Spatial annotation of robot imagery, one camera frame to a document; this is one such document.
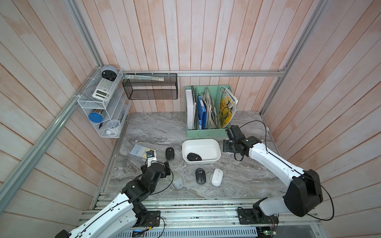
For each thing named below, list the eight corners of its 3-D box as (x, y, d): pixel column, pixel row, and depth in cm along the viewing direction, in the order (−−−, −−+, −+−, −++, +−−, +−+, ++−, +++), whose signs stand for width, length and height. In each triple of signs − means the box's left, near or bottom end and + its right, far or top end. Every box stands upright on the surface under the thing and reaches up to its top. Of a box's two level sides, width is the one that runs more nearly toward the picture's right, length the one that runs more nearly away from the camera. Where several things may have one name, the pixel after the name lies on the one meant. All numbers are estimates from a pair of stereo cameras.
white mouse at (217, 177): (208, 184, 87) (209, 182, 85) (212, 168, 93) (213, 166, 91) (220, 188, 85) (221, 186, 83) (223, 172, 92) (224, 170, 90)
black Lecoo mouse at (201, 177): (196, 184, 87) (196, 183, 85) (195, 169, 92) (195, 168, 91) (206, 184, 87) (206, 183, 85) (205, 169, 92) (205, 168, 91)
